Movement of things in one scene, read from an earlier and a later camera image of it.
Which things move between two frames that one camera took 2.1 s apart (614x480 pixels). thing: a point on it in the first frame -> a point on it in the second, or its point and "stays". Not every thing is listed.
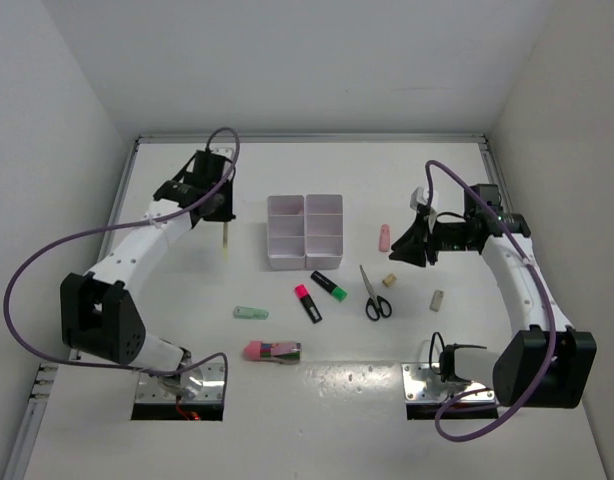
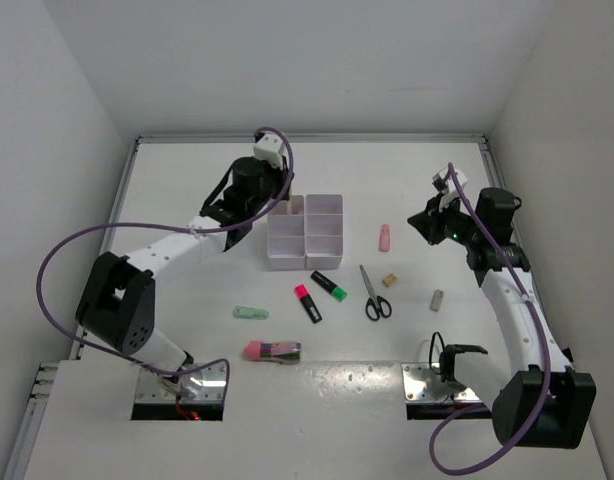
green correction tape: x=248 y=312 stays
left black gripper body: x=222 y=205 -> x=272 y=181
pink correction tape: x=384 y=239 stays
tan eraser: x=388 y=281 stays
